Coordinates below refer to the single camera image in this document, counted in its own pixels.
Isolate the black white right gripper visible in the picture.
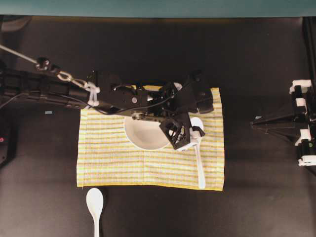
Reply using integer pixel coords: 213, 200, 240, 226
250, 79, 316, 167

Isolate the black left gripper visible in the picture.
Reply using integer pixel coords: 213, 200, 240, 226
145, 70, 214, 150

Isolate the white chinese spoon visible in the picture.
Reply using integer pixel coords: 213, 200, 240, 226
191, 117, 206, 189
86, 188, 104, 237

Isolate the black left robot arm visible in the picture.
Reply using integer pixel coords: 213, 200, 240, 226
0, 69, 214, 150

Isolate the white plate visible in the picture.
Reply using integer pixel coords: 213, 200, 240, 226
123, 117, 169, 151

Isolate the yellow striped cloth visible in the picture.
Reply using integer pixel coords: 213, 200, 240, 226
76, 88, 225, 191

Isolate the metal tether cable with clips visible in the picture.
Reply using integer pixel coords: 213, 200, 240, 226
0, 44, 101, 106

